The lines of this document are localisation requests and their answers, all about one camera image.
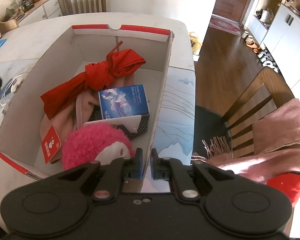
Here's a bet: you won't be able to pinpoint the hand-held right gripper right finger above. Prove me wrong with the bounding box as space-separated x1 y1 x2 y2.
151 148 234 202

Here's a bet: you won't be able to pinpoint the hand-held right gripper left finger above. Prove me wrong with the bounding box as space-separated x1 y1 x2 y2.
57 147 143 202

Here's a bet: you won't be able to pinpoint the black dotted pouch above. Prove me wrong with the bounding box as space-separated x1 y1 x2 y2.
84 105 150 140

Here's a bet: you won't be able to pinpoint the pink plush toy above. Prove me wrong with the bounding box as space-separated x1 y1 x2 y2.
41 123 135 172

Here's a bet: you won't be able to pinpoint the blue tissue pack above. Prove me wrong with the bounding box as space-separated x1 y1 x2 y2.
98 84 150 120

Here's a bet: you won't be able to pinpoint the pink knit hat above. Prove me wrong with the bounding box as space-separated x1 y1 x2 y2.
39 76 135 164

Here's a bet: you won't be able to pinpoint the red scarf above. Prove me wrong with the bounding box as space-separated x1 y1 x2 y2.
40 41 146 120

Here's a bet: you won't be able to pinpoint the red cardboard box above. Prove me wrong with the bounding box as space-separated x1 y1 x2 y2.
0 24 175 193

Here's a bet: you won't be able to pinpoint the green plant in vase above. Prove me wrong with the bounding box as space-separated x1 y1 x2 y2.
4 5 17 22

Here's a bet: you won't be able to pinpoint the white sideboard with wooden top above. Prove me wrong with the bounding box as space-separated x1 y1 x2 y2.
0 0 65 27

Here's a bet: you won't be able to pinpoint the chair with pink cloth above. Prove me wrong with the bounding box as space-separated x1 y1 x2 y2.
191 97 300 183

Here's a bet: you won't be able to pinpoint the yellow bag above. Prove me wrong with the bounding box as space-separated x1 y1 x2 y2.
189 31 203 54

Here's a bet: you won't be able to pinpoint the red cloth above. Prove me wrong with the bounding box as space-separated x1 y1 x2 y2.
266 172 300 207

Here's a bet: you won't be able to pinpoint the black and white shoes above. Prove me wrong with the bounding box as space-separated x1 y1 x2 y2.
256 47 278 72

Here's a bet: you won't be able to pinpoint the brown slippers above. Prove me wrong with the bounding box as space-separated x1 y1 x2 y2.
245 39 260 53

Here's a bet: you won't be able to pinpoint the red patterned rug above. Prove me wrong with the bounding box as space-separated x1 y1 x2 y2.
210 15 244 37

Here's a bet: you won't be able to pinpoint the white tote bag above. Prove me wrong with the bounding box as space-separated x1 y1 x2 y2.
259 7 274 23

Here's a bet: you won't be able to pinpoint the white charger cable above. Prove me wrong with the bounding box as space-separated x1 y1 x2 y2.
0 74 28 105

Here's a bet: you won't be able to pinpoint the white and wood wall cabinet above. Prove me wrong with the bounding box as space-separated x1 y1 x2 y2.
245 0 300 88

